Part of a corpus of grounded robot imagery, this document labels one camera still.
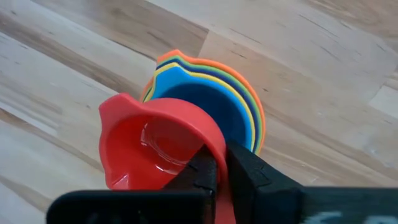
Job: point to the yellow measuring cup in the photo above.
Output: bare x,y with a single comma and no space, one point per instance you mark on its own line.
199,72

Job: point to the red measuring cup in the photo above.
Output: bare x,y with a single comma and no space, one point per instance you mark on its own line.
130,149

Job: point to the green measuring cup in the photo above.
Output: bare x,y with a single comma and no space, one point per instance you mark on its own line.
199,63

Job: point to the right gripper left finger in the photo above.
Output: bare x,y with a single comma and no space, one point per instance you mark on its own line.
124,208

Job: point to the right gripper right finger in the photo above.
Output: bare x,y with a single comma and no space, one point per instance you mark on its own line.
264,193

